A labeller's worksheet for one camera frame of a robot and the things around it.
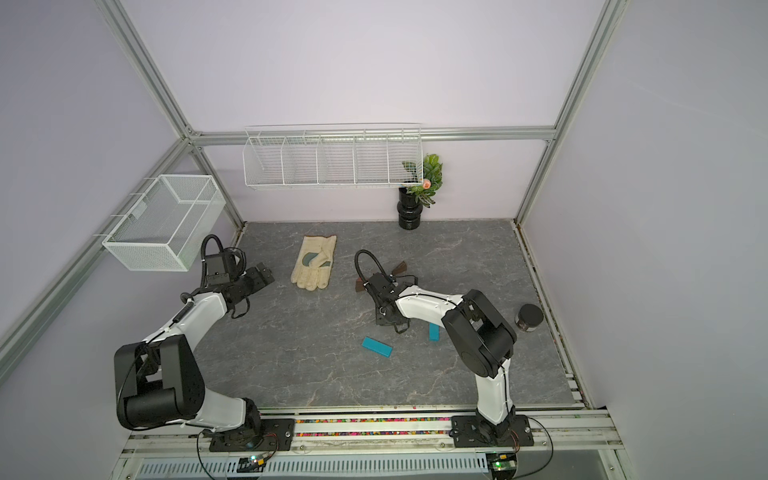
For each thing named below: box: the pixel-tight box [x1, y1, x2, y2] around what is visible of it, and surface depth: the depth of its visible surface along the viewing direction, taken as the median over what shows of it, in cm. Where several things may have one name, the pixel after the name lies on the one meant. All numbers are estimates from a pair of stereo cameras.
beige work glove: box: [291, 235, 337, 291], surface depth 109 cm
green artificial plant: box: [406, 154, 443, 209], surface depth 101 cm
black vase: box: [397, 187, 423, 230], surface depth 117 cm
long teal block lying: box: [361, 336, 393, 358], surface depth 90 cm
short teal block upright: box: [428, 322, 441, 342], surface depth 91 cm
